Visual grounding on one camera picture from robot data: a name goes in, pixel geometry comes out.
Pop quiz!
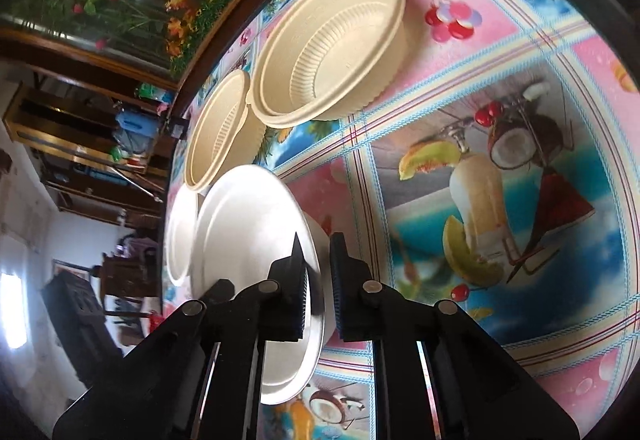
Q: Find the black box appliance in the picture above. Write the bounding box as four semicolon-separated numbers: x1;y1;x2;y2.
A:
42;272;121;371

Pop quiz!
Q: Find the green carton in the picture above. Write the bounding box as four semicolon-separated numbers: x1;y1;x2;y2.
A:
137;84;173;103

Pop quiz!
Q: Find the rectangular ceiling light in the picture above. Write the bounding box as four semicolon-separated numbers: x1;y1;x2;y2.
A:
0;272;27;349

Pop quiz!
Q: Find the carved wooden chair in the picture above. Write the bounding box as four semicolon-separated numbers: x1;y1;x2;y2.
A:
100;252;162;301

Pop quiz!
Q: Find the white paper bowl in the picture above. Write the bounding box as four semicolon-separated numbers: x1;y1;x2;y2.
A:
165;185;201;288
191;165;333;406

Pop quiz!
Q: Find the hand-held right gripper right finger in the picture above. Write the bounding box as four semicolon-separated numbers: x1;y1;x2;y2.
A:
330;232;581;440

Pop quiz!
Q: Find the grey-blue thermos flask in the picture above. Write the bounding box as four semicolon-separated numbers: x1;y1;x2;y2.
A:
112;127;151;155

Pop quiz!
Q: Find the beige ribbed plastic bowl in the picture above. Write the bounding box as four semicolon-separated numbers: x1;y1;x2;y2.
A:
184;70;268;193
249;0;406;129

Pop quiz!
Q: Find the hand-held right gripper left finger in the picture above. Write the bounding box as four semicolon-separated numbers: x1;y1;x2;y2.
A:
52;232;308;440

